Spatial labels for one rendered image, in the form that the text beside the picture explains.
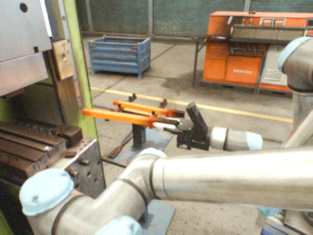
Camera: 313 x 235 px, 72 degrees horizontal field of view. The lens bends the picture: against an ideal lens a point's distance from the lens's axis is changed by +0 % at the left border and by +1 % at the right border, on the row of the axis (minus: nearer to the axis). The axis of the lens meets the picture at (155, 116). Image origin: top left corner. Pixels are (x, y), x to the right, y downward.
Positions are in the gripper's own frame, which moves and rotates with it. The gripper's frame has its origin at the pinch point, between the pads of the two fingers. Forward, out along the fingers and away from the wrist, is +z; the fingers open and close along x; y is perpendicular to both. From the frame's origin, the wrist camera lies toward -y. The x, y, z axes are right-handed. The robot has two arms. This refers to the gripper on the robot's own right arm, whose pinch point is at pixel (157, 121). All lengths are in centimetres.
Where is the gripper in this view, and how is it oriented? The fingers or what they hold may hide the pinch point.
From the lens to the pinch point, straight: 79.5
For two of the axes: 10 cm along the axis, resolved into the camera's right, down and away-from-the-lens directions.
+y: 0.3, 8.7, 4.9
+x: 3.8, -4.7, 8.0
